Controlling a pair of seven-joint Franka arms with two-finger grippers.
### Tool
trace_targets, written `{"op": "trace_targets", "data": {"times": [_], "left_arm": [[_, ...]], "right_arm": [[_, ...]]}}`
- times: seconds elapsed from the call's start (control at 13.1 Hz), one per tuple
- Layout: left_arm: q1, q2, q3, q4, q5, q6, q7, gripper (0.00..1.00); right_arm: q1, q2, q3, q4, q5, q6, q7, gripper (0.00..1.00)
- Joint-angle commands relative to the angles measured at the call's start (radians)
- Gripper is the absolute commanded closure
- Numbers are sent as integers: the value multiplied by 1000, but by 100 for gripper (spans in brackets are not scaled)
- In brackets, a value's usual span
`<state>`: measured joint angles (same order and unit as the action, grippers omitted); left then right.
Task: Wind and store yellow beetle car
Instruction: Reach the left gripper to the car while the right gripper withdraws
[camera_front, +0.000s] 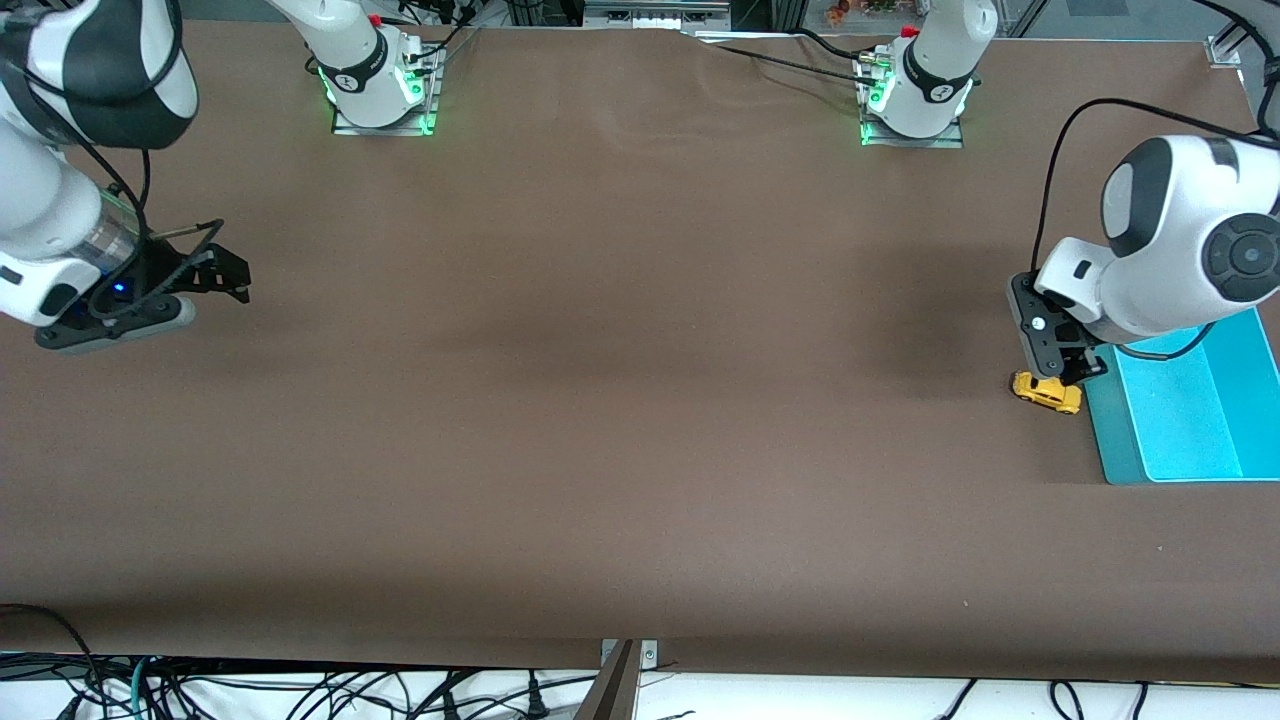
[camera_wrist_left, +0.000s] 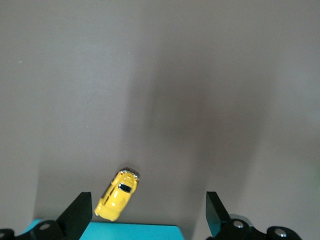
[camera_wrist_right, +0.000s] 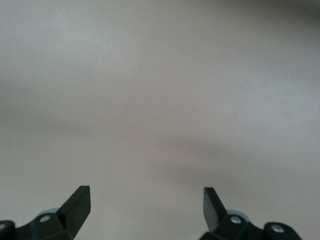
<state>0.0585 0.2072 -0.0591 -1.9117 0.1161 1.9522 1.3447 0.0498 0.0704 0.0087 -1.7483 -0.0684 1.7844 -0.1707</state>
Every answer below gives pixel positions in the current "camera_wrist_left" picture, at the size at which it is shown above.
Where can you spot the brown table cover sheet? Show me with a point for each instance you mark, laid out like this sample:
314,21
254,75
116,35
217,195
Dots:
175,75

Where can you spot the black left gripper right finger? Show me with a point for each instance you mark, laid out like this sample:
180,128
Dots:
217,217

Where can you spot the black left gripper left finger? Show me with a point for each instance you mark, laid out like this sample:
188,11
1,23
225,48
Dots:
72,220

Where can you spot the yellow beetle toy car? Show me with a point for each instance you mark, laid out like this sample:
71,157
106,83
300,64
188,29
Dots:
115,200

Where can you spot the teal plastic bin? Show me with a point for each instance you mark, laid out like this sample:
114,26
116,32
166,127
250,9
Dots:
137,231

